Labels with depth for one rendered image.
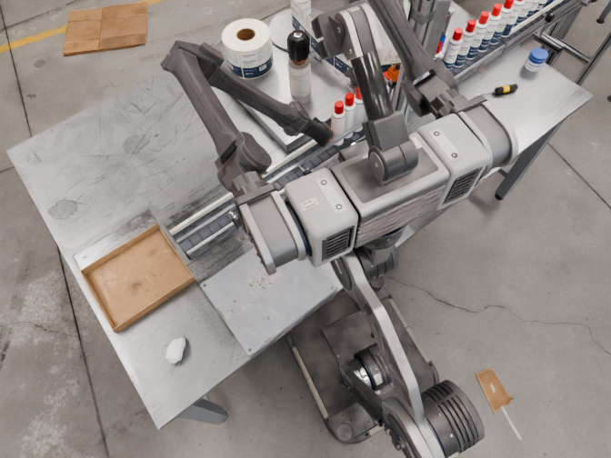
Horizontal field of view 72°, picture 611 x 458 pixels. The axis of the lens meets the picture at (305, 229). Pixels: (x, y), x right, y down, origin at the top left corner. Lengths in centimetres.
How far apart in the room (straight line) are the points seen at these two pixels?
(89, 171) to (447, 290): 182
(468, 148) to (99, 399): 208
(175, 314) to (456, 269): 157
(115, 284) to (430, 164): 115
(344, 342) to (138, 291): 93
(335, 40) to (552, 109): 144
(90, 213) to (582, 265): 246
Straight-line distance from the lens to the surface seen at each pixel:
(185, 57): 113
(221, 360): 142
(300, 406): 221
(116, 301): 158
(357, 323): 201
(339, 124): 158
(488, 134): 97
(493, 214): 272
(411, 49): 109
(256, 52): 187
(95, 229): 174
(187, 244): 152
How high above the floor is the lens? 220
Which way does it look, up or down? 63 degrees down
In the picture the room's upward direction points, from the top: 3 degrees counter-clockwise
